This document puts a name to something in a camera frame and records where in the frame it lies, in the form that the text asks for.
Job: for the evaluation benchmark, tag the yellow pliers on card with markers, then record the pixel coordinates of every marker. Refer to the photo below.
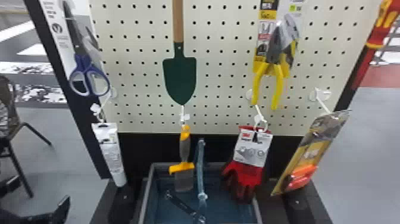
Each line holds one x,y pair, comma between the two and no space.
277,59

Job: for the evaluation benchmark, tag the white pegboard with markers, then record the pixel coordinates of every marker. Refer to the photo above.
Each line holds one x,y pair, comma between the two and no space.
218,72

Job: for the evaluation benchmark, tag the blue basket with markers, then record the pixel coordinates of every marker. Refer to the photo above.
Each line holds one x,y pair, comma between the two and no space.
218,206

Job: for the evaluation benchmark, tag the yellow grey scraper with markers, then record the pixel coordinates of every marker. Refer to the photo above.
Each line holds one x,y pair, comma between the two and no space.
184,175

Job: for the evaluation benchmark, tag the green garden trowel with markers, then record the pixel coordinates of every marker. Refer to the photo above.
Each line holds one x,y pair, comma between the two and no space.
179,76

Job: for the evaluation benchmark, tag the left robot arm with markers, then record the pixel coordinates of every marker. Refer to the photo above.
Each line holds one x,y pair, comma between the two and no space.
40,215

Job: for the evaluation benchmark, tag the white tube on card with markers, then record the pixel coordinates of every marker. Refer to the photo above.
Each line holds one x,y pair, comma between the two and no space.
111,153

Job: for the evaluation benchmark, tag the blue scissors on card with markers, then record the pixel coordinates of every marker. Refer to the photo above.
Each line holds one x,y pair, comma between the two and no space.
88,75

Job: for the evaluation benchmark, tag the black chair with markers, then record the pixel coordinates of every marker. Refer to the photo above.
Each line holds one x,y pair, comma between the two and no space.
7,125

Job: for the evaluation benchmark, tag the red gloves on card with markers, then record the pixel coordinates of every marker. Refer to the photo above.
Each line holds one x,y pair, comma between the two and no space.
243,176

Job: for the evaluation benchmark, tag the red hand tool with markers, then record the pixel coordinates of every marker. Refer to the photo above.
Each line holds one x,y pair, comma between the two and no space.
376,36

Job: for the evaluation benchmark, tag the orange knife on yellow card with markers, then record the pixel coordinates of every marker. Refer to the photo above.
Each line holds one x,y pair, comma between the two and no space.
307,159

